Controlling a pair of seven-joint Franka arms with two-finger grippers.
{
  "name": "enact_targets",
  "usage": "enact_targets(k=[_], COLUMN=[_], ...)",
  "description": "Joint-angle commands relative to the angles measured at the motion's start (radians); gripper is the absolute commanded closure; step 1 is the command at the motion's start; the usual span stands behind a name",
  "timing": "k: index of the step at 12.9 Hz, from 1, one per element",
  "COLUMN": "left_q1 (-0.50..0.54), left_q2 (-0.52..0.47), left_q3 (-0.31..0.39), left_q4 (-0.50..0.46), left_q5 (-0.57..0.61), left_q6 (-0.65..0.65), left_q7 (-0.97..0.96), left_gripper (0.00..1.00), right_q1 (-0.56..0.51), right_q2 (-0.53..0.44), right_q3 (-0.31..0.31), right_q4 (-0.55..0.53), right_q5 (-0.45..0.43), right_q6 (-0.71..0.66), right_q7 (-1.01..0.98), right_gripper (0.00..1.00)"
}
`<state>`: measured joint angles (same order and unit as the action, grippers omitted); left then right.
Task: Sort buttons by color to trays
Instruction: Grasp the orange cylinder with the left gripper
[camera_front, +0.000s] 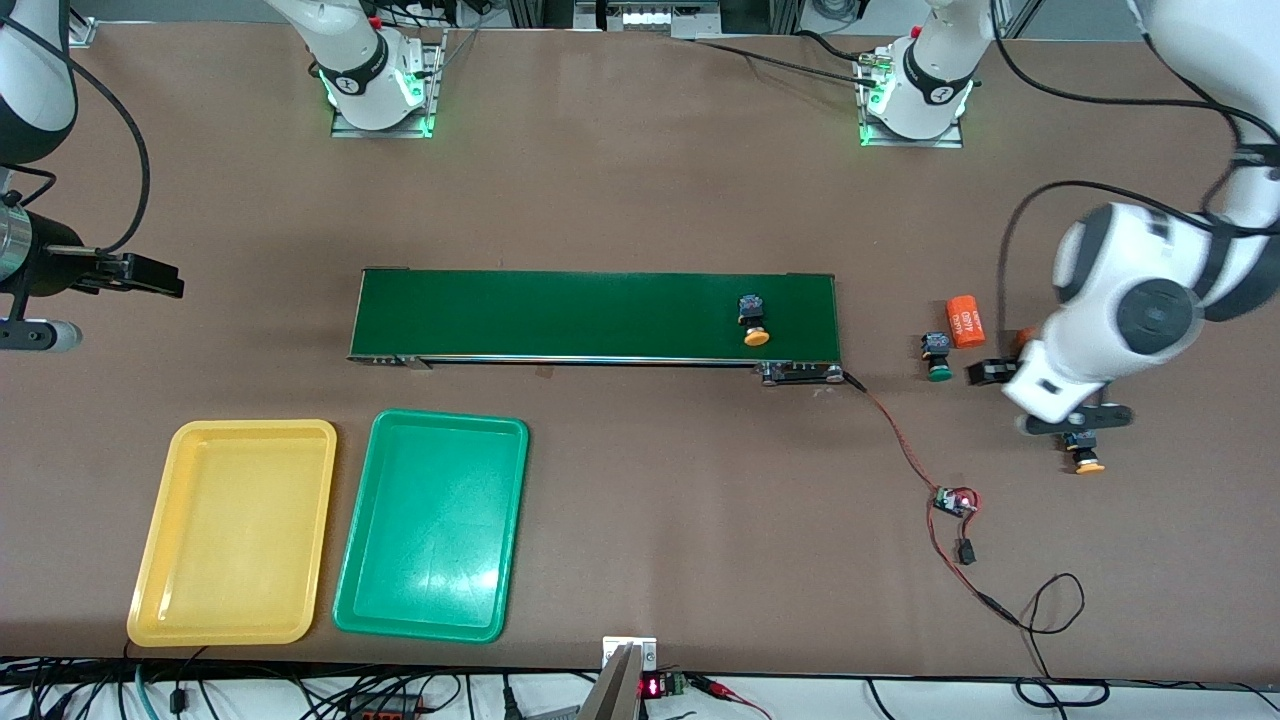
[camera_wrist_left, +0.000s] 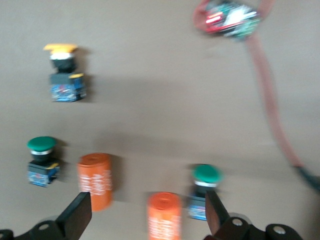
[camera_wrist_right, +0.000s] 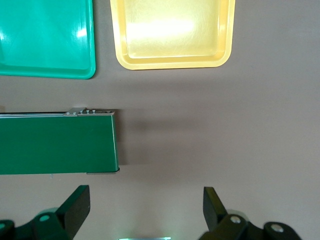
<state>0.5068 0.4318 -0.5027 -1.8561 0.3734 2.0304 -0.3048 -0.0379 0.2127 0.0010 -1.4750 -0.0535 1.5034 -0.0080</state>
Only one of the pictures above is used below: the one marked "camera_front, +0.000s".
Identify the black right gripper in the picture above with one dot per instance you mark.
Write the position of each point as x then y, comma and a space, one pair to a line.
55, 268

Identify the green push button switch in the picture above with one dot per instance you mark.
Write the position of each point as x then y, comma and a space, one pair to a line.
937, 350

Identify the orange cylinder with 4680 print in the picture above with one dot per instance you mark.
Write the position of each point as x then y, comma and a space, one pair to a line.
966, 322
1026, 338

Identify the yellow push button switch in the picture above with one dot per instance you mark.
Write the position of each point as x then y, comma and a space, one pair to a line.
752, 312
1088, 462

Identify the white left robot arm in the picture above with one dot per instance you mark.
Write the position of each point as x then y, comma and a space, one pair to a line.
1090, 330

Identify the small motor controller board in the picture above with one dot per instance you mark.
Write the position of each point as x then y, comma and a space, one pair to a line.
950, 502

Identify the yellow plastic tray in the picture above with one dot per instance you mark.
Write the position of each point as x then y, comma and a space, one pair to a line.
230, 540

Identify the green conveyor belt unit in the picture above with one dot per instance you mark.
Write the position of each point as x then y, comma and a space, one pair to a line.
600, 315

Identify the green plastic tray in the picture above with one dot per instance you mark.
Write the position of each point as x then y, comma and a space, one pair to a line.
430, 530

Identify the red clip lead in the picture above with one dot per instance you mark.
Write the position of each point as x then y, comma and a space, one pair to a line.
705, 684

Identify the red digit display module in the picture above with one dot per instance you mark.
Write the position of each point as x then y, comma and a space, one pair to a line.
652, 687

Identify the metal box with lights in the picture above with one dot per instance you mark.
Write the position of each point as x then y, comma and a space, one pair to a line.
655, 17

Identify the orange and black connector block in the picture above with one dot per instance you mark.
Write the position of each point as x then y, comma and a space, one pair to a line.
385, 710

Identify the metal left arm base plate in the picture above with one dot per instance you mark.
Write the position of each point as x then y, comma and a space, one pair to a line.
950, 141

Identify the aluminium profile rail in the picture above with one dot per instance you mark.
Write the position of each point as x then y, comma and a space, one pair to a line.
80, 30

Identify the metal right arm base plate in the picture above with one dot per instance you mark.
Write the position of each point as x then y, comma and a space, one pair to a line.
434, 100

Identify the aluminium frame rack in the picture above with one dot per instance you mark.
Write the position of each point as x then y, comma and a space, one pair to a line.
785, 15

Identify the silver camera mount bracket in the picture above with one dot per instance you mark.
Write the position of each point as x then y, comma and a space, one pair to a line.
612, 648

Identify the grey camera support pole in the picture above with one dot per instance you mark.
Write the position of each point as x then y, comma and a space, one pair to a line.
612, 695

